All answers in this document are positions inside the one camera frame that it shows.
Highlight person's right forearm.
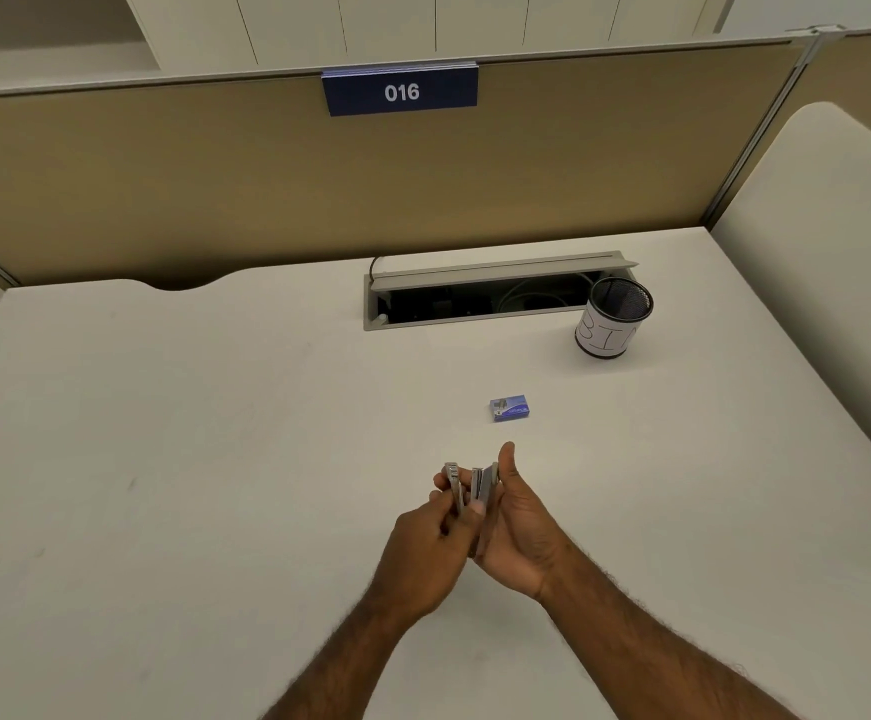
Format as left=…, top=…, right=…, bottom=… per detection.
left=536, top=543, right=804, bottom=720

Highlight blue staples box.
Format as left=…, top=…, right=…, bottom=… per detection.
left=488, top=394, right=532, bottom=425

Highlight beige partition panel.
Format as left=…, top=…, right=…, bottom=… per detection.
left=791, top=29, right=871, bottom=166
left=0, top=38, right=811, bottom=292

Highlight white open shelf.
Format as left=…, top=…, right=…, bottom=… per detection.
left=0, top=0, right=163, bottom=95

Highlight white panelled cabinet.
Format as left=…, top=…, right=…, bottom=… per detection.
left=119, top=0, right=736, bottom=68

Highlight person's left forearm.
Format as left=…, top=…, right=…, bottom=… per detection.
left=262, top=580, right=436, bottom=720

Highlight silver metal stapler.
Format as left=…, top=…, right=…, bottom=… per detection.
left=442, top=461, right=501, bottom=560

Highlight grey desk cable tray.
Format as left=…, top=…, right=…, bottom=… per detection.
left=362, top=251, right=640, bottom=333

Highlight person's left hand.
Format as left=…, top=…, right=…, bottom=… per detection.
left=365, top=471, right=490, bottom=623

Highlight person's right hand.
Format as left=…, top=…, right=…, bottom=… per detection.
left=472, top=441, right=579, bottom=602

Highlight black mesh cup white label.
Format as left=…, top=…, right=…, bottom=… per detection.
left=573, top=276, right=655, bottom=362

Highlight blue number sign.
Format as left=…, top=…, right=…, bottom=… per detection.
left=320, top=63, right=480, bottom=118

